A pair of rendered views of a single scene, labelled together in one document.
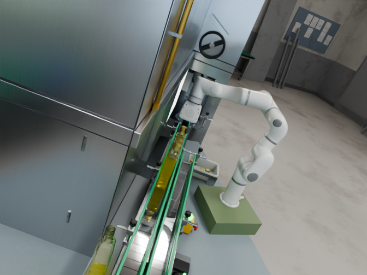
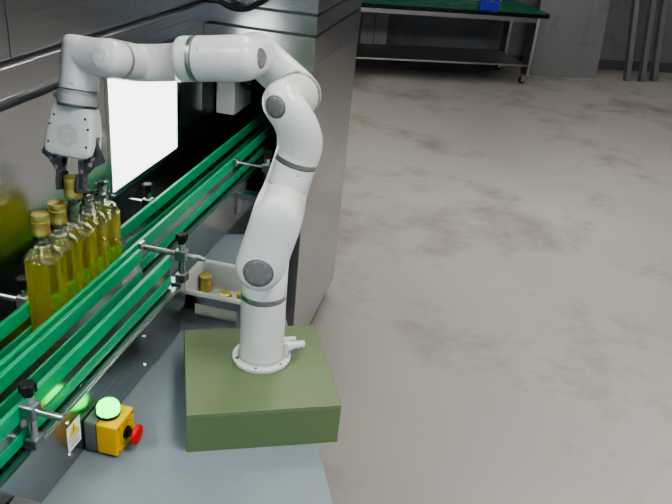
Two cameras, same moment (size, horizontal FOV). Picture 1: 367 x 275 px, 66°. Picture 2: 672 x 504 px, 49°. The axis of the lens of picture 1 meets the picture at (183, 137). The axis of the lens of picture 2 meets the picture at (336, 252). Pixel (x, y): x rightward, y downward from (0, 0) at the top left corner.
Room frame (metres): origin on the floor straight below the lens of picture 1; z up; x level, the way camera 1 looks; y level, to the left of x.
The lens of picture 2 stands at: (0.16, -0.81, 1.78)
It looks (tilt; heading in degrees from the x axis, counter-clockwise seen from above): 27 degrees down; 12
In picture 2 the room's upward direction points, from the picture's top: 6 degrees clockwise
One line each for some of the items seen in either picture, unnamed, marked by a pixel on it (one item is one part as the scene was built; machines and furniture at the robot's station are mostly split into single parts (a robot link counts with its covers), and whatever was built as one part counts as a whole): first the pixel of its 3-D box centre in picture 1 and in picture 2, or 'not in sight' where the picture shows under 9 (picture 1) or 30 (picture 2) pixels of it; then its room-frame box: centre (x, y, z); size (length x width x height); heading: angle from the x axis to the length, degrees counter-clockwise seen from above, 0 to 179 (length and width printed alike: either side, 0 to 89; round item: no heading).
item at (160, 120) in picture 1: (170, 105); (97, 139); (1.70, 0.16, 1.15); 0.90 x 0.03 x 0.34; 2
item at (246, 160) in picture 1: (245, 170); (264, 263); (1.40, -0.39, 1.08); 0.13 x 0.10 x 0.16; 13
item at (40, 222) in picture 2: (177, 145); (40, 223); (1.26, 0.01, 1.14); 0.04 x 0.04 x 0.04
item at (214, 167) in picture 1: (201, 169); (227, 294); (1.69, -0.20, 0.80); 0.22 x 0.17 x 0.09; 92
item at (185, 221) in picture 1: (188, 224); (43, 418); (0.97, -0.17, 0.94); 0.07 x 0.04 x 0.13; 92
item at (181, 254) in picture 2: (194, 155); (172, 255); (1.57, -0.10, 0.95); 0.17 x 0.03 x 0.12; 92
